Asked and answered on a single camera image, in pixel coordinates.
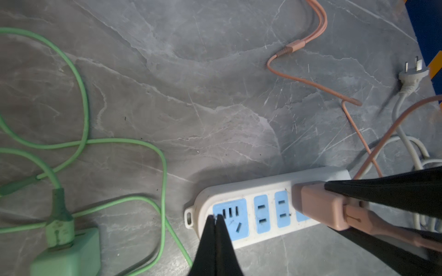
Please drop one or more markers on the pink charger adapter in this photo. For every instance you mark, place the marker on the pink charger adapter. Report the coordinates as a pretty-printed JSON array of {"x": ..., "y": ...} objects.
[{"x": 312, "y": 200}]

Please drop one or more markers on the white blue power strip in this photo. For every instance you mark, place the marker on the white blue power strip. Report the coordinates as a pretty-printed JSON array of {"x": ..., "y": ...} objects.
[{"x": 259, "y": 209}]

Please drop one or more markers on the green charger lower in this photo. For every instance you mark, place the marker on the green charger lower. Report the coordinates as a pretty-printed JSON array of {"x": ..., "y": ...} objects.
[{"x": 82, "y": 258}]

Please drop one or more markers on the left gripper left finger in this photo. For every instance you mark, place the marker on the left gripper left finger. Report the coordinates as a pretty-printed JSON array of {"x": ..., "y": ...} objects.
[{"x": 205, "y": 260}]

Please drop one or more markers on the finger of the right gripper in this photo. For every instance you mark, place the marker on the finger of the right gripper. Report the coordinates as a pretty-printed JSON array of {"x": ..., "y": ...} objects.
[
  {"x": 417, "y": 192},
  {"x": 403, "y": 261}
]

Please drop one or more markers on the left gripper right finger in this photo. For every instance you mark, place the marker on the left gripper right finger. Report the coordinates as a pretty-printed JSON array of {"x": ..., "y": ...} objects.
[{"x": 226, "y": 263}]

